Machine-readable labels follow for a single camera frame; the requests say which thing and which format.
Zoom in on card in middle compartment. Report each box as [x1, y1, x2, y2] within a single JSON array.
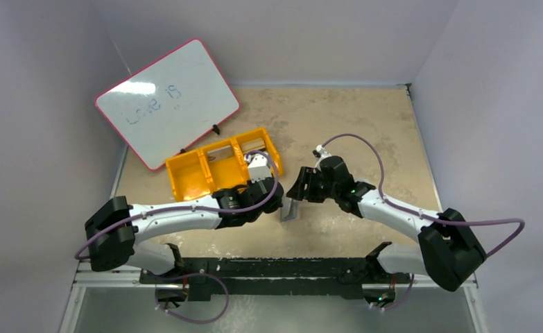
[[206, 145, 234, 163]]

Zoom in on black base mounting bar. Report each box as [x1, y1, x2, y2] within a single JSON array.
[[139, 250, 410, 301]]

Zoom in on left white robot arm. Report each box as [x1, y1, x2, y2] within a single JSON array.
[[84, 177, 284, 275]]

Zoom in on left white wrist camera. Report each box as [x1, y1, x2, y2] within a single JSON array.
[[245, 153, 272, 182]]

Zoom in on yellow plastic compartment tray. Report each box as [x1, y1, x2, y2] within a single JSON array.
[[165, 128, 284, 202]]

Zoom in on black whiteboard stand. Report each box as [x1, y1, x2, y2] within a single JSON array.
[[180, 124, 221, 154]]

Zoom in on aluminium rail frame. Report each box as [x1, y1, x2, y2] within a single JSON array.
[[60, 83, 488, 333]]

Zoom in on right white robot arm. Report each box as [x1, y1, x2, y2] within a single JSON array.
[[286, 156, 488, 291]]

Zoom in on white board with pink frame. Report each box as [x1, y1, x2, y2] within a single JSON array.
[[94, 38, 240, 170]]

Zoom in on cards in right compartment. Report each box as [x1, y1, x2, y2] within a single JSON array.
[[239, 138, 267, 154]]

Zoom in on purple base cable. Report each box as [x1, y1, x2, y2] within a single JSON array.
[[153, 269, 232, 325], [370, 273, 415, 312]]

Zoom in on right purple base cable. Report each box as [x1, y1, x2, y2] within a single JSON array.
[[370, 273, 415, 312]]

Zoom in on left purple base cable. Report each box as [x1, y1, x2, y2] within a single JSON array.
[[153, 269, 232, 325]]

